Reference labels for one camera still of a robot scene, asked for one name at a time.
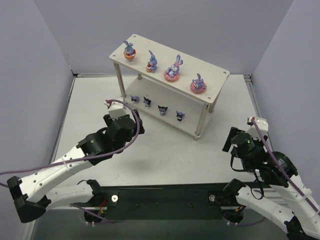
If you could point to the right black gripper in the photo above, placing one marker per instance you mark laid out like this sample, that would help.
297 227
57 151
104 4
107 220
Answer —
230 138

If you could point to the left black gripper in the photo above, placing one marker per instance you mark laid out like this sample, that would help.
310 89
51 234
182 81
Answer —
139 122

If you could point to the purple imp figure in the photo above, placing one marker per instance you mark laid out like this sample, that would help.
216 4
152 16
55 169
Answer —
135 99

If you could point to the black imp figure front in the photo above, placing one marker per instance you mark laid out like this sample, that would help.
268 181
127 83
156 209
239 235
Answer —
147 102

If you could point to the black-headed figure purple bow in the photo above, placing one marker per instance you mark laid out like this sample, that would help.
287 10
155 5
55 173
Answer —
162 110

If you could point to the purple-headed figure black bow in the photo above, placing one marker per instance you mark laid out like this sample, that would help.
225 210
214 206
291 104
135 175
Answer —
180 116

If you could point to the purple bunny with red cake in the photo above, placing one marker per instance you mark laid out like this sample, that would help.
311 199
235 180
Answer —
152 63

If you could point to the large bunny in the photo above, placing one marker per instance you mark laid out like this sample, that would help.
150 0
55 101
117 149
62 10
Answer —
172 73

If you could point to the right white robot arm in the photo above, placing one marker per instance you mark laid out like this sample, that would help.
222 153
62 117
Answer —
278 192

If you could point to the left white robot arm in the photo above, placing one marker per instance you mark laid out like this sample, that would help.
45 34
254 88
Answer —
39 192

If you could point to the light wooden two-tier shelf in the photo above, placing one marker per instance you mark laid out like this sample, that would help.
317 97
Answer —
172 86

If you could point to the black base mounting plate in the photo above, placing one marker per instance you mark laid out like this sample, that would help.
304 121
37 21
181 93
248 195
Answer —
206 201

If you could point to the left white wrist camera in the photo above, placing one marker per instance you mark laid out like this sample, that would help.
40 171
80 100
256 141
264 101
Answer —
116 109

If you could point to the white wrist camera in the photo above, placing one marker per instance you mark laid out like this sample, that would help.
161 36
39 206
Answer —
257 127
116 109

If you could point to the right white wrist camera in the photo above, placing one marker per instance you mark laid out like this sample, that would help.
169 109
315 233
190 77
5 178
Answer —
257 127

